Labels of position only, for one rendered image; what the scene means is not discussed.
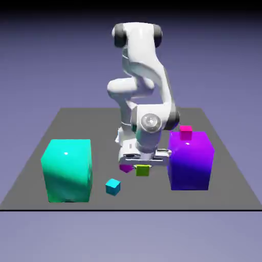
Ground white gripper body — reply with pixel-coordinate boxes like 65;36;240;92
119;148;172;167

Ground small yellow-green cube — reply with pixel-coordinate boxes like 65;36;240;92
136;165;150;177

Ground small magenta cube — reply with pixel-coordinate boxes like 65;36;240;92
119;164;135;173

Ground small cyan cube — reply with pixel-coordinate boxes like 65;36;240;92
105;178;121;196

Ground small pink cube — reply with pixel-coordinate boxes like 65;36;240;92
179;125;193;141

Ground large purple box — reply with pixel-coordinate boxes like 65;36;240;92
167;131;215;191

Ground large teal box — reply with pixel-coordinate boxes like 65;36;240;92
40;139;93;204

